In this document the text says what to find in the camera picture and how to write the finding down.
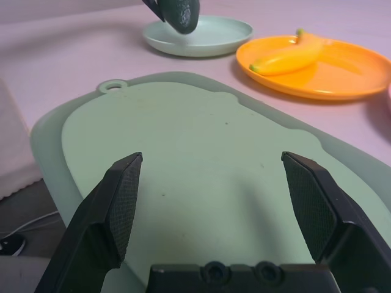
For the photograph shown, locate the yellow banana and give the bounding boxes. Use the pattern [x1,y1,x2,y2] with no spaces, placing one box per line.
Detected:
[249,27,334,76]

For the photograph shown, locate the dark green avocado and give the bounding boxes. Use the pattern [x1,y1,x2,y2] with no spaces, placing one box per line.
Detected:
[158,0,201,34]

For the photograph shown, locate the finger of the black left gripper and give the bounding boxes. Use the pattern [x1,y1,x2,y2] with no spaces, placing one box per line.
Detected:
[142,0,167,23]

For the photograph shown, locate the yellow plate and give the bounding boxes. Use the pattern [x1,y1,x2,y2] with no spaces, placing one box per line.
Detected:
[235,35,391,101]

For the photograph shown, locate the light green plate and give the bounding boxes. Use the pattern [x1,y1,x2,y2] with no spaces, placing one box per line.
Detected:
[142,15,254,58]

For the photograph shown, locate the white floor cable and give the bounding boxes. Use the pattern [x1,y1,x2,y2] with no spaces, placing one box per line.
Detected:
[0,209,60,242]

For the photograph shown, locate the translucent green mat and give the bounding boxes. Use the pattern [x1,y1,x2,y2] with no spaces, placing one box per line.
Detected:
[29,71,391,275]

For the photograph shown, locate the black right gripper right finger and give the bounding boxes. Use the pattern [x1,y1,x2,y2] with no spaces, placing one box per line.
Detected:
[280,151,391,293]

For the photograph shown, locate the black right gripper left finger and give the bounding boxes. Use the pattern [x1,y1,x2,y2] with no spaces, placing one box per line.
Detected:
[35,151,144,293]

